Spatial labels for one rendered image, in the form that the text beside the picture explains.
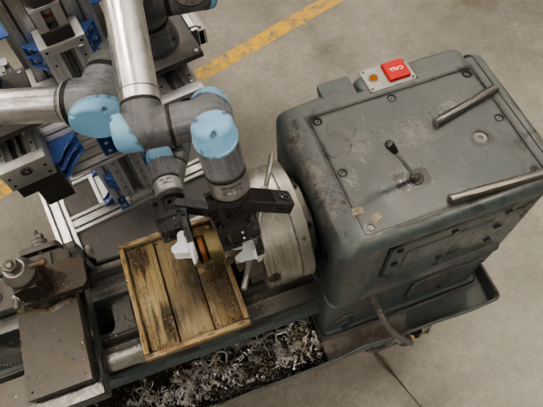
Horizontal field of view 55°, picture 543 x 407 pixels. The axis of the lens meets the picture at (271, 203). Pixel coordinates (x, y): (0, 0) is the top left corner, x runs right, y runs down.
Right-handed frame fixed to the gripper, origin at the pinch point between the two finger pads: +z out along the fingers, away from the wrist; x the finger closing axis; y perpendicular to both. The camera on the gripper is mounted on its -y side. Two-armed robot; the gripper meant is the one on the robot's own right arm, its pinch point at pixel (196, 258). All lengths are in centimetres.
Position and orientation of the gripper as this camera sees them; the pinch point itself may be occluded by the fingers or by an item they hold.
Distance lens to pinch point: 134.9
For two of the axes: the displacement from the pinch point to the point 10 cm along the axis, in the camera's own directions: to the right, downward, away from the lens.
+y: -9.5, 3.0, -1.2
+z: 3.2, 8.3, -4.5
